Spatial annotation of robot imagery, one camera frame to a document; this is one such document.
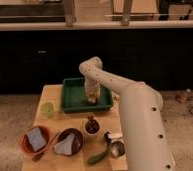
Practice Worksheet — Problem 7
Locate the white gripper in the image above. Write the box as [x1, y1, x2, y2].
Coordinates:
[85, 78, 100, 98]

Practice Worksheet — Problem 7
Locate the eraser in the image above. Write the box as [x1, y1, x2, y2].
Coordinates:
[87, 96, 97, 104]

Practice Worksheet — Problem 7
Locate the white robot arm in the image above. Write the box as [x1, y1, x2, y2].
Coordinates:
[79, 57, 175, 171]

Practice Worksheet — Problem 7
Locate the green plastic tray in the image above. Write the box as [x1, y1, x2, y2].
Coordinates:
[61, 78, 113, 113]

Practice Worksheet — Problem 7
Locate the white cup with dark contents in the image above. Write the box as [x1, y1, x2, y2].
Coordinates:
[83, 116, 100, 137]

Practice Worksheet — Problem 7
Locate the green plastic cup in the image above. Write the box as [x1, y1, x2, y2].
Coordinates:
[40, 102, 54, 118]

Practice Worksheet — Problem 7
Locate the dark brown bowl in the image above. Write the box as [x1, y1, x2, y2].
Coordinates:
[54, 128, 83, 156]

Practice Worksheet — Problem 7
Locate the white railing bar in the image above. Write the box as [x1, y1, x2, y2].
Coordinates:
[0, 20, 193, 31]

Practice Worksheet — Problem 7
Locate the small metal pot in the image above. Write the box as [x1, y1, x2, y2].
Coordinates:
[104, 132, 125, 158]

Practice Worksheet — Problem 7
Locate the grey cloth in brown bowl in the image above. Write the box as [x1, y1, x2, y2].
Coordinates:
[54, 133, 75, 155]

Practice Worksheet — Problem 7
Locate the green cucumber toy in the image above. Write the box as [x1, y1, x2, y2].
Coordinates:
[87, 145, 110, 165]

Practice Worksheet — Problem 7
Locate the blue sponge in orange bowl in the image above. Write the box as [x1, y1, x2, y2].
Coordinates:
[27, 127, 46, 151]

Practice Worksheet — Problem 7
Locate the dark spoon beside bowl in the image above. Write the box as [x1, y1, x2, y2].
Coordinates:
[31, 131, 61, 162]

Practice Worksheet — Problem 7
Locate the orange bowl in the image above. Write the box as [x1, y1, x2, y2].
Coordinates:
[19, 125, 51, 157]

